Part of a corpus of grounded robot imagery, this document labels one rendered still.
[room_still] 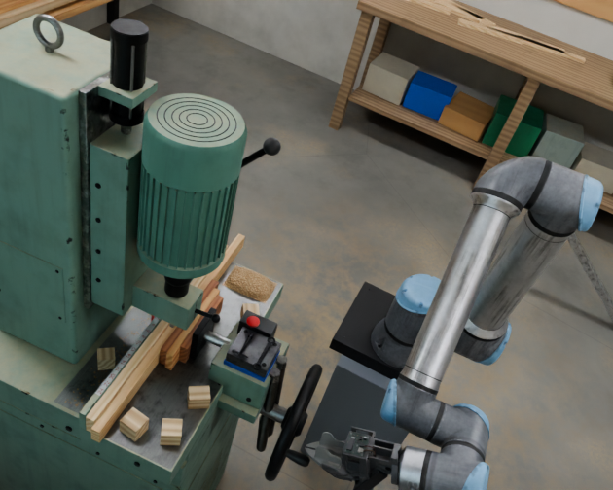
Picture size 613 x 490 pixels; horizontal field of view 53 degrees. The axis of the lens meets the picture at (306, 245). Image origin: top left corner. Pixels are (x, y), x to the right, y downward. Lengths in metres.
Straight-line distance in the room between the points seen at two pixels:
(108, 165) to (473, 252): 0.77
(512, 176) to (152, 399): 0.91
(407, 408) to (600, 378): 2.05
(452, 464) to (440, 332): 0.27
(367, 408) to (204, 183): 1.22
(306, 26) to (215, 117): 3.63
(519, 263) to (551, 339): 1.76
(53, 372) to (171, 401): 0.31
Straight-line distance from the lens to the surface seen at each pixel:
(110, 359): 1.53
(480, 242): 1.38
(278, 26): 4.80
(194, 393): 1.37
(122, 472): 1.58
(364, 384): 2.00
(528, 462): 2.80
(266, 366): 1.35
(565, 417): 3.04
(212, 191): 1.07
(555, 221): 1.46
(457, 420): 1.38
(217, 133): 1.05
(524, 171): 1.41
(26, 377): 1.56
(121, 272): 1.30
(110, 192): 1.18
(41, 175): 1.20
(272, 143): 1.20
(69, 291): 1.37
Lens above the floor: 2.08
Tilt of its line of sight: 41 degrees down
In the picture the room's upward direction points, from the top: 17 degrees clockwise
